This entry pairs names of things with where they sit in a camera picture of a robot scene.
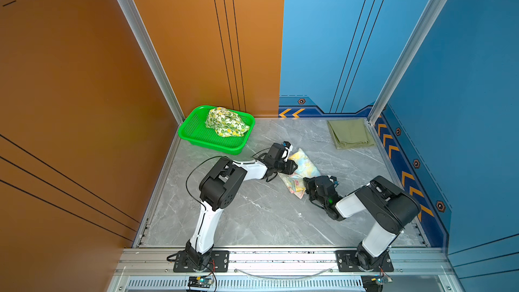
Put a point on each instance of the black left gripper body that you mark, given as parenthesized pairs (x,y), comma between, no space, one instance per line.
(284,167)

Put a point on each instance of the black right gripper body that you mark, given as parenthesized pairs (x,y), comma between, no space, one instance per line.
(311,189)

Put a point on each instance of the pastel floral skirt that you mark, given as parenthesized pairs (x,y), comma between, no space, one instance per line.
(305,169)

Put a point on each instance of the lemon print skirt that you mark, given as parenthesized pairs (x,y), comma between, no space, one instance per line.
(226,123)

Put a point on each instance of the olive green skirt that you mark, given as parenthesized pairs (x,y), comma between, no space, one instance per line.
(350,134)

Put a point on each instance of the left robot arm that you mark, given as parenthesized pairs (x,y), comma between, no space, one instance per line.
(219,188)

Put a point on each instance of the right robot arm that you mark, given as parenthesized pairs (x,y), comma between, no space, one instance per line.
(390,206)

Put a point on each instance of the green plastic basket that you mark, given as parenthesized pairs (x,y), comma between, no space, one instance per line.
(194,131)

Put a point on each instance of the right circuit board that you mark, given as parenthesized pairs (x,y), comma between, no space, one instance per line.
(375,283)

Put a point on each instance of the circuit board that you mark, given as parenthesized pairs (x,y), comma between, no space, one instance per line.
(203,283)
(375,283)

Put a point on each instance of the left circuit board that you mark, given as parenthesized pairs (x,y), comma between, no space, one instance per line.
(203,283)

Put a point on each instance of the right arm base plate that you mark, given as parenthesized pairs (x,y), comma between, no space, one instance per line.
(349,261)

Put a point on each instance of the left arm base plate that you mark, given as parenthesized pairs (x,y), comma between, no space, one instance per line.
(215,261)

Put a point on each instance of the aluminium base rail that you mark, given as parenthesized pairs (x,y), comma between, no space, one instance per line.
(274,268)

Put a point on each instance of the aluminium corner post left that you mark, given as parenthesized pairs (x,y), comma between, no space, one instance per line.
(138,28)

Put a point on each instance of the aluminium corner post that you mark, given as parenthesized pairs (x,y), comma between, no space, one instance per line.
(423,26)
(138,28)

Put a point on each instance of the aluminium corner post right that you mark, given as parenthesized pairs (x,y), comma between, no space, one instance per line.
(423,26)

